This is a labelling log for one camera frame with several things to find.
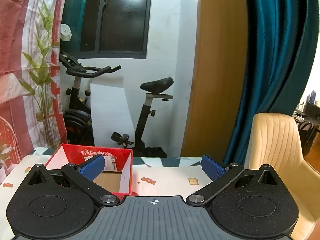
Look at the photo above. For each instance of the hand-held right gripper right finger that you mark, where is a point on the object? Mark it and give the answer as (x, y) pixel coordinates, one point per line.
(213, 168)

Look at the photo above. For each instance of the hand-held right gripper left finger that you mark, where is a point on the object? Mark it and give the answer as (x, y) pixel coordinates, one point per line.
(92, 167)

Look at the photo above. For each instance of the red strawberry printed cardboard box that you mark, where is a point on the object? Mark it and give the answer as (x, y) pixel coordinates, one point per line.
(72, 155)

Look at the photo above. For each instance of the white foam board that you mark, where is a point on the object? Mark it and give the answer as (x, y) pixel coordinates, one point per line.
(110, 115)

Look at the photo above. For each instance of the black exercise bike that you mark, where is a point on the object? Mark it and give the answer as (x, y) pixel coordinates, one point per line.
(76, 110)

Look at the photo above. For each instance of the beige upholstered chair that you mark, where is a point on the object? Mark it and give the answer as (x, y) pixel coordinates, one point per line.
(275, 140)

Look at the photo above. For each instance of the cluttered dark desk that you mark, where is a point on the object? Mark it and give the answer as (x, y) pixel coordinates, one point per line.
(311, 110)

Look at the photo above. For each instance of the blue bottle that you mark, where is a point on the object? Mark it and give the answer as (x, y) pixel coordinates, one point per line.
(312, 98)

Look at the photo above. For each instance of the teal curtain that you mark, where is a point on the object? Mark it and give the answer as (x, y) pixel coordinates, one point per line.
(272, 55)
(77, 10)

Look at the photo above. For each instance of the printed red plant backdrop cloth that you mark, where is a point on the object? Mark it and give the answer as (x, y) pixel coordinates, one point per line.
(27, 55)

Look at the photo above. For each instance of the dark framed window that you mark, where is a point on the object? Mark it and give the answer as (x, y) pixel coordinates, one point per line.
(122, 22)

